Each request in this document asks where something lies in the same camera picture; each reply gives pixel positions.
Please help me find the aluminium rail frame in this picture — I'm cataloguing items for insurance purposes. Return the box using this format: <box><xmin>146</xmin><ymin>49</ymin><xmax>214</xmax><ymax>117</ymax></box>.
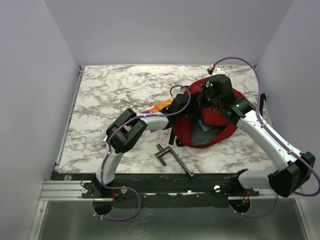
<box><xmin>31</xmin><ymin>65</ymin><xmax>311</xmax><ymax>240</ymax></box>

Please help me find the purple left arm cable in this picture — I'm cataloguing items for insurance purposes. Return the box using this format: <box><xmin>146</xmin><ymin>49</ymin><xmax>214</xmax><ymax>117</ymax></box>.
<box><xmin>93</xmin><ymin>85</ymin><xmax>192</xmax><ymax>221</ymax></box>

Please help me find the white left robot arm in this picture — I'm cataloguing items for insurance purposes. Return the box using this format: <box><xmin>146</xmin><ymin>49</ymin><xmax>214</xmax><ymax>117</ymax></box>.
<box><xmin>92</xmin><ymin>93</ymin><xmax>199</xmax><ymax>198</ymax></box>

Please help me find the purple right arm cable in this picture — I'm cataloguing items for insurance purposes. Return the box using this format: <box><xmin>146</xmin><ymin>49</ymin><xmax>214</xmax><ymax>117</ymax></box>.
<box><xmin>207</xmin><ymin>56</ymin><xmax>320</xmax><ymax>218</ymax></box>

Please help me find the purple orange Roald Dahl book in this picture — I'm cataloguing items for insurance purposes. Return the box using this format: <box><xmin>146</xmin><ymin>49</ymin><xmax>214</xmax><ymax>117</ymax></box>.
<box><xmin>141</xmin><ymin>99</ymin><xmax>173</xmax><ymax>114</ymax></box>

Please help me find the clear plastic bag of parts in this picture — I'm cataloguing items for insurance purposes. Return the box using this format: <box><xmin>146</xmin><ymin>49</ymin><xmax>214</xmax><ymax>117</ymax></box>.
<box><xmin>100</xmin><ymin>126</ymin><xmax>108</xmax><ymax>146</ymax></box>

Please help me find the light blue notebook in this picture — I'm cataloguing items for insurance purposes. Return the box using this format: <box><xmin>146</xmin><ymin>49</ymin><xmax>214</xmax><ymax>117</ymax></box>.
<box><xmin>197</xmin><ymin>118</ymin><xmax>213</xmax><ymax>132</ymax></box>

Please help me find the dark metal T-shaped tool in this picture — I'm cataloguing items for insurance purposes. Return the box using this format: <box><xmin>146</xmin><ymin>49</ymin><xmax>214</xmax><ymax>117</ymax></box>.
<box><xmin>155</xmin><ymin>144</ymin><xmax>195</xmax><ymax>179</ymax></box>

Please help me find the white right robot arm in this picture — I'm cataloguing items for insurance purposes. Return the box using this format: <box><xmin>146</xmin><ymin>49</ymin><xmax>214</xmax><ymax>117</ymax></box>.
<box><xmin>197</xmin><ymin>73</ymin><xmax>316</xmax><ymax>198</ymax></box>

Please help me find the red backpack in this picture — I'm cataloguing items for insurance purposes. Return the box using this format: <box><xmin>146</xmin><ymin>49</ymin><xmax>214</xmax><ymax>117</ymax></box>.
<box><xmin>169</xmin><ymin>77</ymin><xmax>246</xmax><ymax>149</ymax></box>

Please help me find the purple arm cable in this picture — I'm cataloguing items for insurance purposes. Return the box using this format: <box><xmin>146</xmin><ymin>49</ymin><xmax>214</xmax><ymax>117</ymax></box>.
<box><xmin>93</xmin><ymin>85</ymin><xmax>192</xmax><ymax>221</ymax></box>
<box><xmin>207</xmin><ymin>56</ymin><xmax>320</xmax><ymax>218</ymax></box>

